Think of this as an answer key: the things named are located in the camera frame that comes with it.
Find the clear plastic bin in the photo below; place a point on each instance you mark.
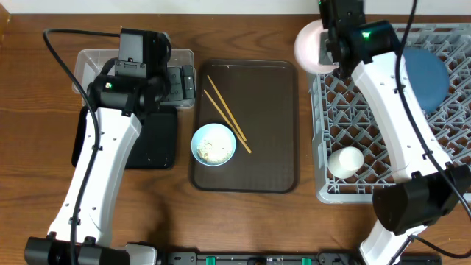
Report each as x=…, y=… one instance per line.
x=91, y=61

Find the dark brown serving tray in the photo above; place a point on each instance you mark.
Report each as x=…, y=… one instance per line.
x=263, y=97

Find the long wooden chopstick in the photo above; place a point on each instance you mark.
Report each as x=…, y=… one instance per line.
x=219, y=110

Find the black plastic tray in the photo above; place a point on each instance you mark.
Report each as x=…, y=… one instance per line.
x=155, y=147

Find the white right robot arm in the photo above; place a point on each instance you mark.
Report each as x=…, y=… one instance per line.
x=427, y=185

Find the blue plate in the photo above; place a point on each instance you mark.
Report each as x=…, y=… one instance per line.
x=428, y=77

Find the short wooden chopstick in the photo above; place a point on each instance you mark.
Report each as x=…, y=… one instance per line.
x=229, y=112

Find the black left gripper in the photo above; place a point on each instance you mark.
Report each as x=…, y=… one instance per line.
x=177, y=93

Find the light blue rice bowl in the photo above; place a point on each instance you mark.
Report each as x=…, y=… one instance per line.
x=213, y=144

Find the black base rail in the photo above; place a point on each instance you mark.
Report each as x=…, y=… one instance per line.
x=193, y=256

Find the white cup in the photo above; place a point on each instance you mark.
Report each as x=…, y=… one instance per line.
x=345, y=162

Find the grey dishwasher rack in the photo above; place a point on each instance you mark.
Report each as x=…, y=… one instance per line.
x=341, y=118

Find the white bowl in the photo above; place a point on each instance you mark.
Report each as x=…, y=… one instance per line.
x=307, y=49

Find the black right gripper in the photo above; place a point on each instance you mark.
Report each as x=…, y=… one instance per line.
x=332, y=48

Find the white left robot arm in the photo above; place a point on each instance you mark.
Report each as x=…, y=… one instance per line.
x=128, y=121

